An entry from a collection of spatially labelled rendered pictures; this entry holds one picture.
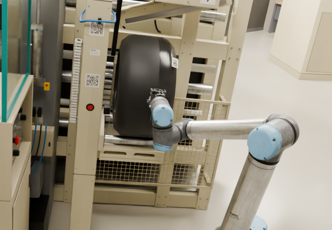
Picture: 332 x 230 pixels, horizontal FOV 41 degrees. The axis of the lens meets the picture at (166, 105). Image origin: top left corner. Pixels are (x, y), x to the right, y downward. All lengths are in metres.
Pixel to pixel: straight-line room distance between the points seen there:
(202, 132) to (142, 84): 0.48
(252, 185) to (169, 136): 0.48
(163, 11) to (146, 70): 0.59
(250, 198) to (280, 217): 2.12
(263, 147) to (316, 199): 2.69
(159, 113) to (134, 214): 1.67
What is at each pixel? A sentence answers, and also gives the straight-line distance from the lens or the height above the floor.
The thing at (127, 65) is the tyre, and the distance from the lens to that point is 2.32.
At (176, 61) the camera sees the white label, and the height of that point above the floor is 1.40.
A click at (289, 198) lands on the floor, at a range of 4.14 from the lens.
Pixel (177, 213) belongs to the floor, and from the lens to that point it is 3.58.
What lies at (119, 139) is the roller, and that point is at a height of 0.91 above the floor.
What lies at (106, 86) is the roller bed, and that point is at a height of 1.04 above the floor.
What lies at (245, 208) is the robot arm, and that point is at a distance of 1.78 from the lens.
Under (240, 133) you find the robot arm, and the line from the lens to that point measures 1.85.
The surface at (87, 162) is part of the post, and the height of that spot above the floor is 0.70.
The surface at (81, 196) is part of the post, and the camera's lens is 2.83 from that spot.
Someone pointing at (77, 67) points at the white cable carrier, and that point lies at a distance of 2.47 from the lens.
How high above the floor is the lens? 2.10
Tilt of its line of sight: 23 degrees down
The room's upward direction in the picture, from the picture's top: 9 degrees clockwise
